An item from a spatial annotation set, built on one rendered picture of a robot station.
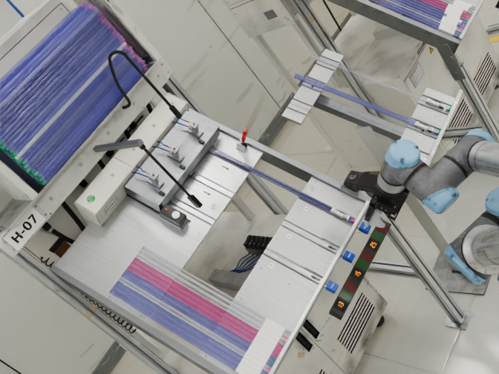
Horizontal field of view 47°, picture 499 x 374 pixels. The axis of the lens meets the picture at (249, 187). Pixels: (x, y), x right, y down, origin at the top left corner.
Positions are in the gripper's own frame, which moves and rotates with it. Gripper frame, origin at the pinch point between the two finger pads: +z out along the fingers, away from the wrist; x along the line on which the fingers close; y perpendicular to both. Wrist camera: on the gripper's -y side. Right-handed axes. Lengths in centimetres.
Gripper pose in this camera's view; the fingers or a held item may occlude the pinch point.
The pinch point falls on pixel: (370, 213)
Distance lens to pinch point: 170.2
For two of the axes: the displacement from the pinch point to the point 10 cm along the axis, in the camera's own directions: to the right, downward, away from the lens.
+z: 0.1, 4.9, 8.7
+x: 5.1, -7.5, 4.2
